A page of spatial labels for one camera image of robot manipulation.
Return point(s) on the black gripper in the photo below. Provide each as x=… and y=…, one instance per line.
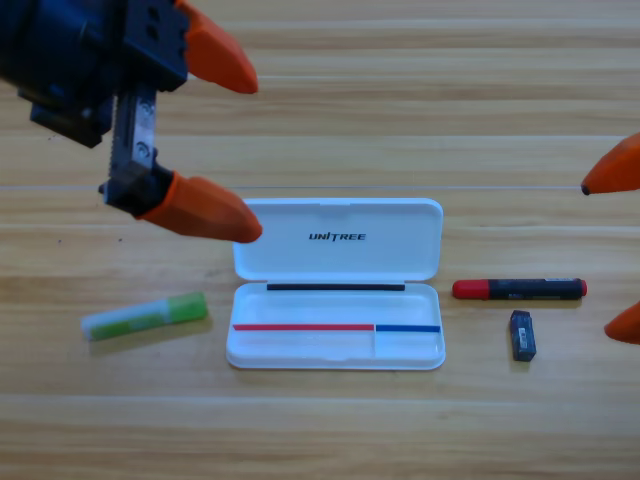
x=65, y=55

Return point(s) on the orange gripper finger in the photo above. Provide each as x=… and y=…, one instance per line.
x=627, y=325
x=620, y=170
x=205, y=210

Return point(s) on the black eraser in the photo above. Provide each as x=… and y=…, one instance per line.
x=523, y=336

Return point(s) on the red and black marker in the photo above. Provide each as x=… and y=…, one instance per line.
x=520, y=289

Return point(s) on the green highlighter pen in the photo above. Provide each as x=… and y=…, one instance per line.
x=150, y=316

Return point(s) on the white Unitree pencil case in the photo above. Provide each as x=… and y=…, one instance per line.
x=335, y=310

